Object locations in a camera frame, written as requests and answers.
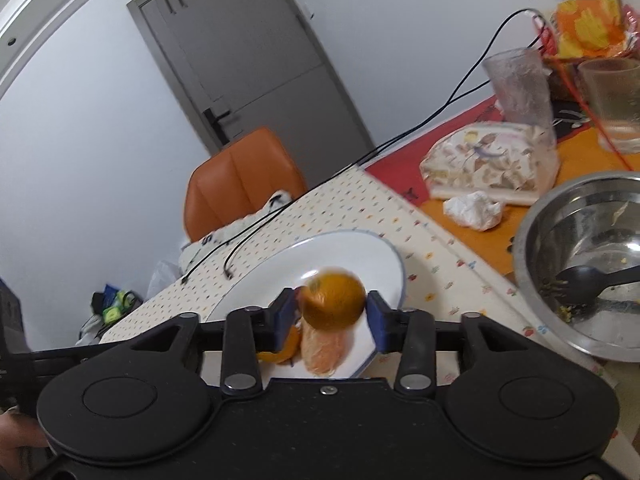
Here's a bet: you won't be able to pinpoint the medium orange mandarin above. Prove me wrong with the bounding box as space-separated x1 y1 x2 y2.
257 324 302 365

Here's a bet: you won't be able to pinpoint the short peeled pomelo segment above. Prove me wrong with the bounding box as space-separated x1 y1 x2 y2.
300 320 350 377

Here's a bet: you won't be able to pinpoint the large orange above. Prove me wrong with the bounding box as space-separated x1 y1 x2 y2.
298 270 367 332

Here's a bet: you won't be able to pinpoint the person's left hand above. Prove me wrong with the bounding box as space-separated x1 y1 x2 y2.
1 410 48 479

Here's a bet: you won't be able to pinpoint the floral dotted tablecloth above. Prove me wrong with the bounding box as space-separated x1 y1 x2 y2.
98 166 622 461

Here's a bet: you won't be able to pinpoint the white plate blue rim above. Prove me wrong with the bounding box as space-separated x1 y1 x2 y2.
204 228 407 380

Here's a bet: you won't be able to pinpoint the black metal shoe rack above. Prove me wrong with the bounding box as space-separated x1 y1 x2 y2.
76 284 142 346

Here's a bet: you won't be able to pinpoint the white cushion black letters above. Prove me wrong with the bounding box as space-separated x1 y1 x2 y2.
178 190 292 274

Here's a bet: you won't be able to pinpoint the white plastic bag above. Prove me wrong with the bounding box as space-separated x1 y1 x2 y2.
145 260 182 300

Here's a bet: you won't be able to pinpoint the crumpled white tissue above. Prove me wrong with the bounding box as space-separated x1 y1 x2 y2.
442 191 504 232

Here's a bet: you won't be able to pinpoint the orange leather chair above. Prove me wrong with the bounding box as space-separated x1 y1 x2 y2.
183 128 307 242

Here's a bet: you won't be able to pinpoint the black plastic spoon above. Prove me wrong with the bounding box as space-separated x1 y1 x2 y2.
550 266 640 306

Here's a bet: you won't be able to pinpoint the floral tissue pouch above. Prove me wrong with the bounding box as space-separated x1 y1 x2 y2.
419 122 560 206

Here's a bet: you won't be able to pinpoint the stainless steel bowl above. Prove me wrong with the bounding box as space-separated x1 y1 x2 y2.
512 171 639 363

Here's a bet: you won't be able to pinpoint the red orange table mat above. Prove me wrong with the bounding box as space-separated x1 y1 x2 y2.
364 94 640 276

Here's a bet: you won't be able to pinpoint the grey door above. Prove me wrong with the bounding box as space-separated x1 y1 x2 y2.
128 0 373 185

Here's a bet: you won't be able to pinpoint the clear textured glass cup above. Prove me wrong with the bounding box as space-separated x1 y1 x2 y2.
482 48 553 132

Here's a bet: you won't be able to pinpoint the amber ribbed glass cup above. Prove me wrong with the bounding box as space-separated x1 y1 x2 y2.
578 58 639 154

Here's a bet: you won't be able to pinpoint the orange yellow snack bag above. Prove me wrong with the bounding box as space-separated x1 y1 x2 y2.
552 0 628 60

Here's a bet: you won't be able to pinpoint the black cable with clip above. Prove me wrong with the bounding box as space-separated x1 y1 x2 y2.
180 194 302 285

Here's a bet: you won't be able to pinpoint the black door handle lock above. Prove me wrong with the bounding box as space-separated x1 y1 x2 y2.
203 107 231 146

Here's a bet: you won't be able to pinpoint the black usb cable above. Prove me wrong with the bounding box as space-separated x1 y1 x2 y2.
222 8 547 281

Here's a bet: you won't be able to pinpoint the red wire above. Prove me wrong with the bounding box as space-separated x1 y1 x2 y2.
531 12 640 175

